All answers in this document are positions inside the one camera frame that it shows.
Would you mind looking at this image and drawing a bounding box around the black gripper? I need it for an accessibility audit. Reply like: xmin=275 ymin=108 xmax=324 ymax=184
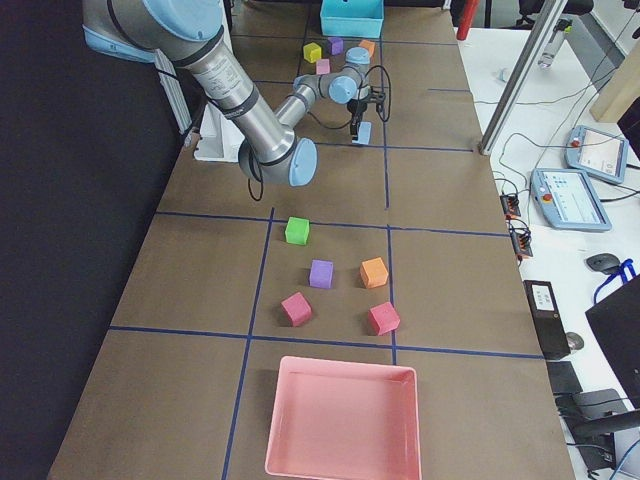
xmin=347 ymin=87 xmax=387 ymax=141

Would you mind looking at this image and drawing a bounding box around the light blue foam cube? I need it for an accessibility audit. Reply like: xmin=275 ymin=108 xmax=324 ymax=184
xmin=352 ymin=121 xmax=372 ymax=145

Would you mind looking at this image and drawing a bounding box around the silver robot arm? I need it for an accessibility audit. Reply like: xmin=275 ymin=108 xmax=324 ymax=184
xmin=82 ymin=0 xmax=390 ymax=187

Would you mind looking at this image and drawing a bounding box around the orange foam cube near blue bin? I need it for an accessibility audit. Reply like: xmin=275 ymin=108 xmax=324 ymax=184
xmin=359 ymin=39 xmax=376 ymax=59

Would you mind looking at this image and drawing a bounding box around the purple foam cube near blue bin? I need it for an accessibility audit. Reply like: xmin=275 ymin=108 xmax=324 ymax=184
xmin=327 ymin=37 xmax=344 ymax=56

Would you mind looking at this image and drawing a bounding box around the yellow foam cube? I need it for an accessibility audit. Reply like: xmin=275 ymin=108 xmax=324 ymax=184
xmin=303 ymin=42 xmax=322 ymax=64

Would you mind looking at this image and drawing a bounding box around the blue plastic bin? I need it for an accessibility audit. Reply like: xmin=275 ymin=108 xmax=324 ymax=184
xmin=320 ymin=0 xmax=384 ymax=39

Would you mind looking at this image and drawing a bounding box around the green foam cube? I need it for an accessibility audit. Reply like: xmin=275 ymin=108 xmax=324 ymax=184
xmin=285 ymin=216 xmax=310 ymax=245

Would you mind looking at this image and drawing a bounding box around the orange foam cube near pink tray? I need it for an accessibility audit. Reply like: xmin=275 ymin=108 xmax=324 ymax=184
xmin=360 ymin=257 xmax=389 ymax=289

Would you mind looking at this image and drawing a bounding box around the red fire extinguisher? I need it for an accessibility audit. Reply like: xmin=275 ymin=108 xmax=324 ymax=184
xmin=456 ymin=0 xmax=480 ymax=41

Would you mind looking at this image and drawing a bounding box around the purple foam cube near pink tray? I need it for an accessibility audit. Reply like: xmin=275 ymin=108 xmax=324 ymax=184
xmin=309 ymin=259 xmax=334 ymax=289

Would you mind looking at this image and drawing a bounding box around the magenta foam cube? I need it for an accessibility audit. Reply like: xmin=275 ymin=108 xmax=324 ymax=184
xmin=280 ymin=292 xmax=313 ymax=327

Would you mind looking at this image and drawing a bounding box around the red foam cube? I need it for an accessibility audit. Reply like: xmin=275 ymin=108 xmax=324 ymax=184
xmin=368 ymin=302 xmax=400 ymax=336

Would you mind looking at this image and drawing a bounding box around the teach pendant near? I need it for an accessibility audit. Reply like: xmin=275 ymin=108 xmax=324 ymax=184
xmin=530 ymin=168 xmax=612 ymax=232

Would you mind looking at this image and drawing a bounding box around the teach pendant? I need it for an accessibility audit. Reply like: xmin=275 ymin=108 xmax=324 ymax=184
xmin=530 ymin=168 xmax=612 ymax=232
xmin=564 ymin=125 xmax=630 ymax=185

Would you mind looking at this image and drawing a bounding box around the teach pendant far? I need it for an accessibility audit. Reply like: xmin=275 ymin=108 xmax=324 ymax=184
xmin=564 ymin=125 xmax=630 ymax=185

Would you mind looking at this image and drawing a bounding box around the black rectangular box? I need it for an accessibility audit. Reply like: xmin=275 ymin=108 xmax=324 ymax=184
xmin=523 ymin=280 xmax=570 ymax=360

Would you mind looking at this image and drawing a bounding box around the black computer mouse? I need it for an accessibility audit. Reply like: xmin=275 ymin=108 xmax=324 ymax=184
xmin=585 ymin=253 xmax=621 ymax=275

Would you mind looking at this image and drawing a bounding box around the pink plastic tray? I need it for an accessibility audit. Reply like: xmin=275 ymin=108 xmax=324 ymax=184
xmin=265 ymin=356 xmax=422 ymax=479

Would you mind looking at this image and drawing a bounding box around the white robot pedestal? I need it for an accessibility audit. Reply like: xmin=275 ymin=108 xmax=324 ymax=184
xmin=194 ymin=104 xmax=244 ymax=163

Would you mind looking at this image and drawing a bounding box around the aluminium frame post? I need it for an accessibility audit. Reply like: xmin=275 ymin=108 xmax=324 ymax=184
xmin=478 ymin=0 xmax=567 ymax=156

